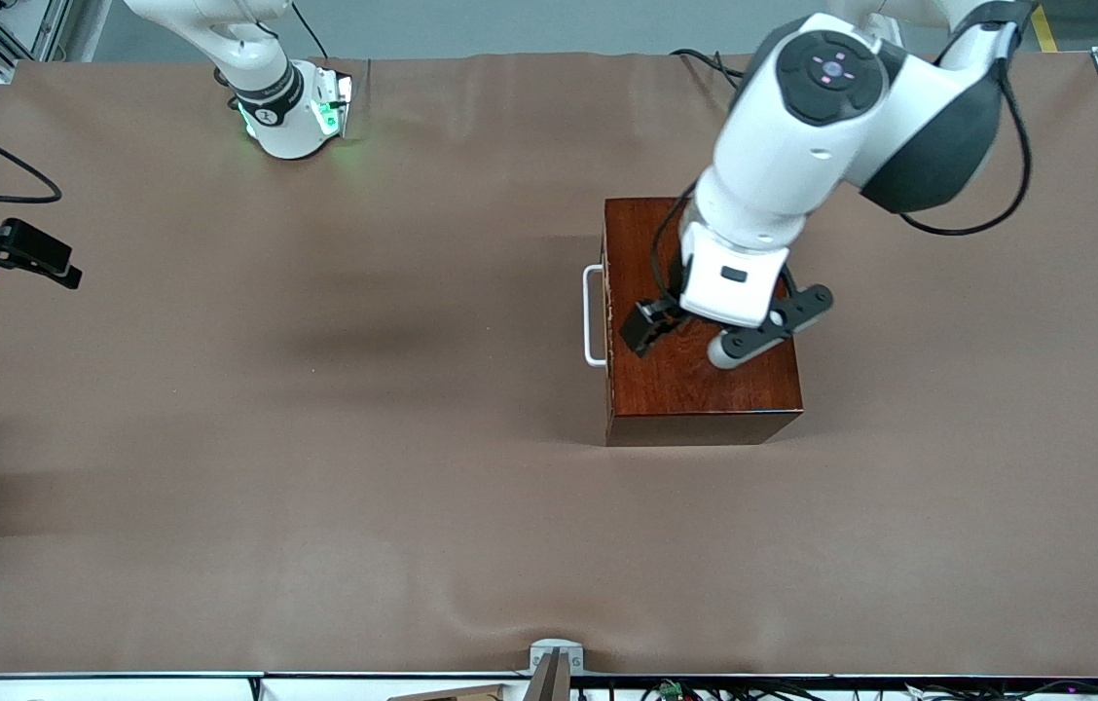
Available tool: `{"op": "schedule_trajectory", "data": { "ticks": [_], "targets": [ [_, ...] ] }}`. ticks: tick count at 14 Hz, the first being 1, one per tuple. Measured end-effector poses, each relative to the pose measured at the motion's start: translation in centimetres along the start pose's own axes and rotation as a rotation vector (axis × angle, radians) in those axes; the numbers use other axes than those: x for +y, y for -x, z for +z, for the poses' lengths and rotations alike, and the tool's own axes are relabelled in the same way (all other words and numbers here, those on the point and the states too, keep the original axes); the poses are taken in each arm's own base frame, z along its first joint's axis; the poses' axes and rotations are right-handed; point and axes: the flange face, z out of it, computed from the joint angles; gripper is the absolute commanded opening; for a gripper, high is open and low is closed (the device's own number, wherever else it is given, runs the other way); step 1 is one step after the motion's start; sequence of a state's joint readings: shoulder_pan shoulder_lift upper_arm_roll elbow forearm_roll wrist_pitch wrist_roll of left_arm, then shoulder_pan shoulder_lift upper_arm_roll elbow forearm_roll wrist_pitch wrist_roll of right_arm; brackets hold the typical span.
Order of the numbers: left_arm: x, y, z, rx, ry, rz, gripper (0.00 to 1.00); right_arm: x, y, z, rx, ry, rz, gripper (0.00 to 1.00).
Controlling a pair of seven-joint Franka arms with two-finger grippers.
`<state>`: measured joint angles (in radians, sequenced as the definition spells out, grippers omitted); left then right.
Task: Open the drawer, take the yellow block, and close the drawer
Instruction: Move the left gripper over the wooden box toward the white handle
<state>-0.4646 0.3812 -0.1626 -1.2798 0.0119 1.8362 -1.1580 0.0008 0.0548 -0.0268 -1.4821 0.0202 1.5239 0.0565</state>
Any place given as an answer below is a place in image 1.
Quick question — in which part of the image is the light wood drawer white handle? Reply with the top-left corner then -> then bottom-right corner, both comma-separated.
583,201 -> 614,434

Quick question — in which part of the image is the dark brown wooden cabinet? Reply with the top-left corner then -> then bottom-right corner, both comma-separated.
602,196 -> 804,448

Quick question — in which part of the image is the brown table mat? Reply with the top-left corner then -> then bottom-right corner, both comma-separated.
0,51 -> 1098,680

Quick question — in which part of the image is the brown cardboard piece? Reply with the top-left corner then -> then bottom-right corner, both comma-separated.
385,683 -> 511,701

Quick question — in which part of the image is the black left base cable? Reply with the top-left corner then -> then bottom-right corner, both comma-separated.
670,47 -> 752,91

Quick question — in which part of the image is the black base cable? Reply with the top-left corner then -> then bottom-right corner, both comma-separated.
670,47 -> 752,91
290,0 -> 330,61

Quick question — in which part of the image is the grey metal clamp bracket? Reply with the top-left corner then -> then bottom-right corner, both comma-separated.
529,638 -> 586,701

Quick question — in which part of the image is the black right base cable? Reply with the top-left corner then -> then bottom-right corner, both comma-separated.
290,0 -> 330,61

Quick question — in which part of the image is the black left arm wrist cable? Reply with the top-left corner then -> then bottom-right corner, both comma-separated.
650,29 -> 1035,314

